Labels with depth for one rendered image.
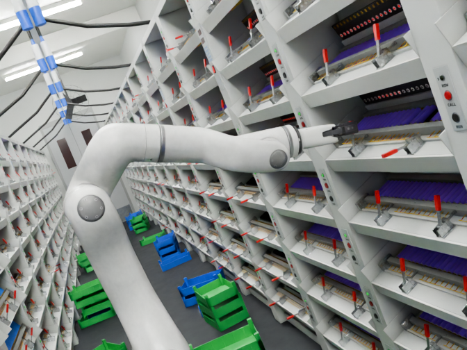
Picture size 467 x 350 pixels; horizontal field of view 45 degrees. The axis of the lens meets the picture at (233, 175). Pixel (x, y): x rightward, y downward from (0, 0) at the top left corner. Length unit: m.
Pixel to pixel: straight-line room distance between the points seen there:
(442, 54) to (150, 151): 0.65
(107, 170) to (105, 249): 0.18
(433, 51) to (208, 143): 0.55
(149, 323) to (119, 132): 0.43
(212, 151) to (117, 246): 0.31
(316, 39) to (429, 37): 0.67
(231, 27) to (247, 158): 1.15
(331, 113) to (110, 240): 0.78
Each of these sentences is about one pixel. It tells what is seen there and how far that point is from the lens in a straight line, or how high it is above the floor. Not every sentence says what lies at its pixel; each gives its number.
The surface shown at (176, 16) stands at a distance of 3.09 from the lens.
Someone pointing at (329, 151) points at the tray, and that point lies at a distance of 1.70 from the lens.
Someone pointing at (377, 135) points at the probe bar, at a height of 0.99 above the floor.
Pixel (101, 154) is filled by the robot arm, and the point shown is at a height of 1.20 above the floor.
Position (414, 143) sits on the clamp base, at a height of 0.98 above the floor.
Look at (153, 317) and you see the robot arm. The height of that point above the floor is 0.82.
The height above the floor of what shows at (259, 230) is 0.57.
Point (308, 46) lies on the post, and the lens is 1.71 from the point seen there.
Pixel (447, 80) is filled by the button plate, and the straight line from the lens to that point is 1.10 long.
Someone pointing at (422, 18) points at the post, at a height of 1.21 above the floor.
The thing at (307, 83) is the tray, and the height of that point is 1.18.
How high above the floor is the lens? 1.19
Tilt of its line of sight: 6 degrees down
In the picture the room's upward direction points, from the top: 22 degrees counter-clockwise
